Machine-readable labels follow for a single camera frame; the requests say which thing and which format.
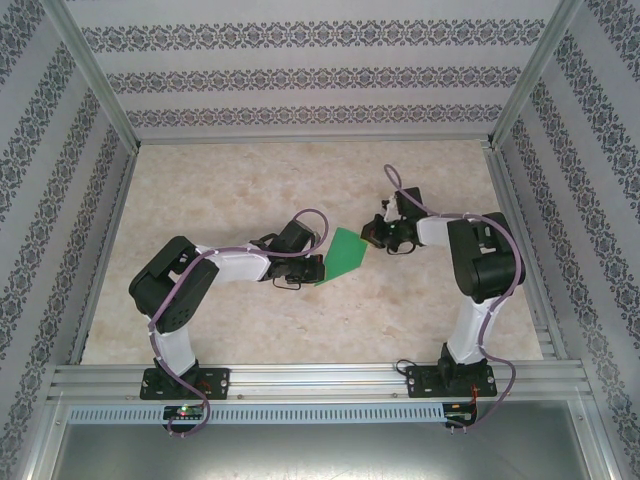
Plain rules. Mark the green paper sheet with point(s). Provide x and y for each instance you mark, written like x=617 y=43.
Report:
x=345 y=255

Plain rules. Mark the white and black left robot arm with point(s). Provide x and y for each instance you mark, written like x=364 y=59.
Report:
x=175 y=350

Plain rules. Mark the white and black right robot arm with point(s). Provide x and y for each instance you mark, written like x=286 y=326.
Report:
x=470 y=335

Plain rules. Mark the grey metal sheet panel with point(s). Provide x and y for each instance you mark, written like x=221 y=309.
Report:
x=320 y=455

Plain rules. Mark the aluminium mounting rail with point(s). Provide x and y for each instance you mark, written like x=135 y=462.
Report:
x=320 y=377

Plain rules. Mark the aluminium frame crossbar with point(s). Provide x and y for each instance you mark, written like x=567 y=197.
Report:
x=315 y=141

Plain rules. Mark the aluminium table side rail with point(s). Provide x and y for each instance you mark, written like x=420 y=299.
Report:
x=104 y=250
x=527 y=250

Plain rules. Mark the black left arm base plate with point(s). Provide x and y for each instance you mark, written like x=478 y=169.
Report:
x=215 y=382

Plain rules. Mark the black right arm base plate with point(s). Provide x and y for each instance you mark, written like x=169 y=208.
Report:
x=419 y=387

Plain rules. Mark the aluminium frame post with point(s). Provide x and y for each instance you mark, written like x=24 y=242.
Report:
x=532 y=75
x=97 y=75

